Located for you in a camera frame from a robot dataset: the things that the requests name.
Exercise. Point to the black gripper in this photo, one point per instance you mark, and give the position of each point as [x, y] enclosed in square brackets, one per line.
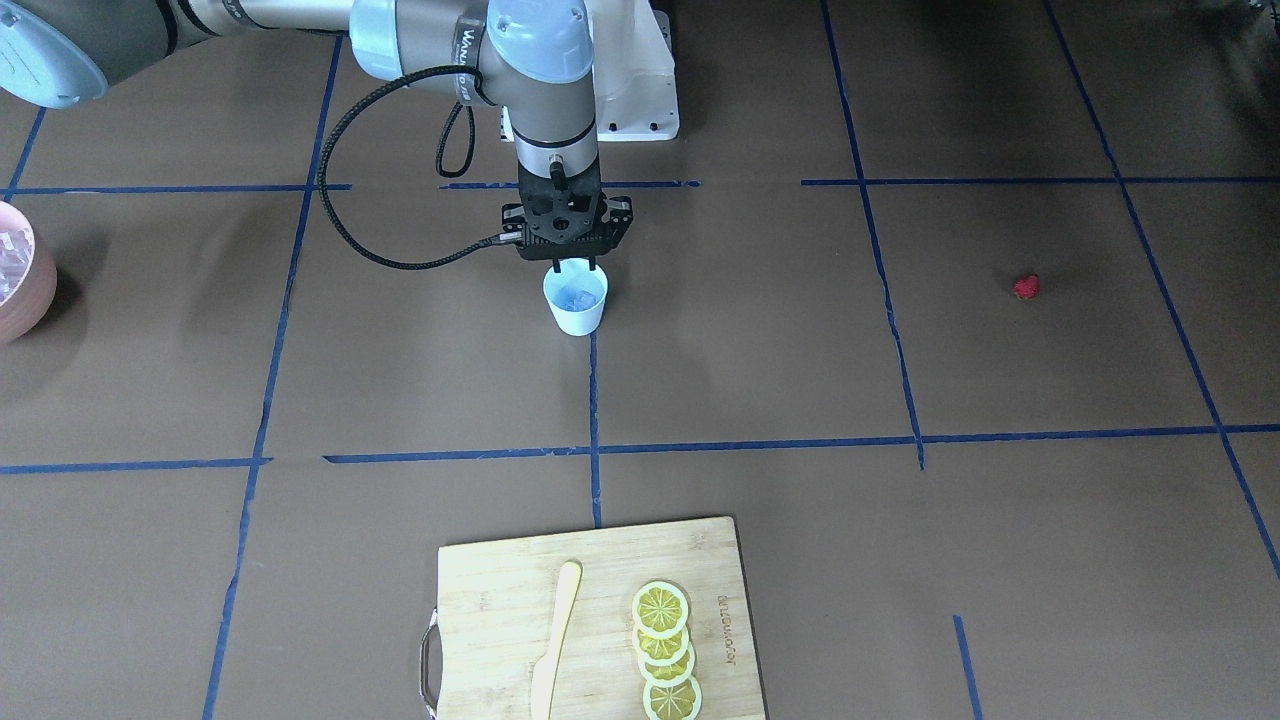
[621, 216]

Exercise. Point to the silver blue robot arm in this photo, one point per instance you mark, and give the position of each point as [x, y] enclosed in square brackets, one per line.
[533, 58]

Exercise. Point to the light blue paper cup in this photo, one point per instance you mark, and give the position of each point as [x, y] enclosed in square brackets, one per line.
[576, 297]

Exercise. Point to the pink bowl of ice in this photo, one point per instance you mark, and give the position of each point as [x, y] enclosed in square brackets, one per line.
[30, 277]

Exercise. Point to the yellow plastic knife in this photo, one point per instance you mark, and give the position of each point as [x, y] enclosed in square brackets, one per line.
[545, 670]

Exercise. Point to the lemon slice near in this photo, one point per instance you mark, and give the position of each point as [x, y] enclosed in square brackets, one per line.
[660, 609]

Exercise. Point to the lemon slice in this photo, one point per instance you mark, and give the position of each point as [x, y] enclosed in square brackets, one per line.
[660, 609]
[673, 702]
[661, 652]
[670, 675]

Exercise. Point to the lemon slice middle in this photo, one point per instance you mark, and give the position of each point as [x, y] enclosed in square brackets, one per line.
[661, 652]

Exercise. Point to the wooden cutting board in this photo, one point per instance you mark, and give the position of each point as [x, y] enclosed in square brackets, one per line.
[492, 618]

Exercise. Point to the lemon slice far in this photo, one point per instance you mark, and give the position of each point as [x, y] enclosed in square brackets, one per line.
[670, 675]

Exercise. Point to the red strawberry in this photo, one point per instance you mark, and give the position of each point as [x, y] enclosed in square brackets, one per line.
[1027, 287]

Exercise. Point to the white camera stand pillar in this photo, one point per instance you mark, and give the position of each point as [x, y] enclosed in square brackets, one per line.
[634, 71]

